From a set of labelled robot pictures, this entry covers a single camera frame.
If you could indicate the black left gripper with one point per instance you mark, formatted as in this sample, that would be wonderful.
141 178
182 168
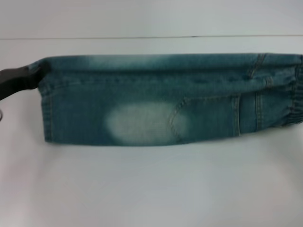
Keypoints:
16 80

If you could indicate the blue denim shorts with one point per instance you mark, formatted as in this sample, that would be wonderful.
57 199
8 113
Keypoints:
154 101

